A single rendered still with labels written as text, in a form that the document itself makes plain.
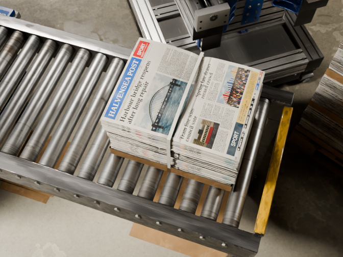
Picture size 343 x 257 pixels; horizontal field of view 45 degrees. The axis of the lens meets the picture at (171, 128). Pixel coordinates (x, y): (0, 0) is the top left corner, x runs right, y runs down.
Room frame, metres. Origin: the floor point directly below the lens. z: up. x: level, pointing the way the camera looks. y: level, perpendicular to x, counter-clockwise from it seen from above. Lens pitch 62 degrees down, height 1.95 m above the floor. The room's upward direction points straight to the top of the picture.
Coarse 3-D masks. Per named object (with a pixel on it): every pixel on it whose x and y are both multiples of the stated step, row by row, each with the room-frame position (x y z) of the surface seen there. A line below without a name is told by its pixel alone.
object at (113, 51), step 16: (0, 16) 1.08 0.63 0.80; (32, 32) 1.00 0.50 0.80; (48, 32) 1.00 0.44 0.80; (64, 32) 1.00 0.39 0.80; (96, 48) 0.93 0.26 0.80; (112, 48) 0.93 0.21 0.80; (128, 48) 0.93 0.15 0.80; (272, 96) 0.73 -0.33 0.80; (288, 96) 0.73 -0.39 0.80; (272, 112) 0.71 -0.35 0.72
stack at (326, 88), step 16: (336, 64) 0.95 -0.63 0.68; (320, 96) 0.94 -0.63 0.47; (336, 96) 0.90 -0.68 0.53; (304, 112) 0.96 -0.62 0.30; (320, 112) 0.92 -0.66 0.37; (336, 112) 0.88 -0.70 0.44; (304, 128) 0.93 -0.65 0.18; (320, 128) 0.90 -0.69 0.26; (336, 128) 0.86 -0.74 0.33; (304, 144) 0.90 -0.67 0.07; (336, 144) 0.83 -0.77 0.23; (320, 160) 0.84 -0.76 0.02; (336, 160) 0.80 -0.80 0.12
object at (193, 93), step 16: (192, 64) 0.69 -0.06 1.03; (208, 64) 0.69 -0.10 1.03; (176, 96) 0.58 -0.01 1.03; (192, 96) 0.58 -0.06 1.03; (176, 112) 0.54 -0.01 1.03; (160, 128) 0.49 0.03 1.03; (176, 128) 0.49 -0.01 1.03; (160, 144) 0.46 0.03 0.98; (176, 144) 0.45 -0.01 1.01; (160, 160) 0.47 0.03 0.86; (176, 160) 0.46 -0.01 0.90
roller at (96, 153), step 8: (96, 136) 0.58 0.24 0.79; (104, 136) 0.58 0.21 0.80; (96, 144) 0.55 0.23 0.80; (104, 144) 0.56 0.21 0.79; (88, 152) 0.53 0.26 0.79; (96, 152) 0.53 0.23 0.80; (104, 152) 0.53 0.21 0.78; (88, 160) 0.50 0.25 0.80; (96, 160) 0.50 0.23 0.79; (80, 168) 0.48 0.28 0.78; (88, 168) 0.47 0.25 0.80; (96, 168) 0.48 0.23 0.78; (80, 176) 0.45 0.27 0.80; (88, 176) 0.45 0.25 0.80
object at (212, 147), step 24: (216, 72) 0.66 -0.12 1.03; (240, 72) 0.66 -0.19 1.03; (264, 72) 0.66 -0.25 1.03; (216, 96) 0.58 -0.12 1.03; (240, 96) 0.58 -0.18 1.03; (192, 120) 0.51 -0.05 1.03; (216, 120) 0.51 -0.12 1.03; (240, 120) 0.51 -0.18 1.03; (192, 144) 0.44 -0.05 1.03; (216, 144) 0.44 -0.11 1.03; (240, 144) 0.44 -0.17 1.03; (192, 168) 0.44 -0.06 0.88; (216, 168) 0.42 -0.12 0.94
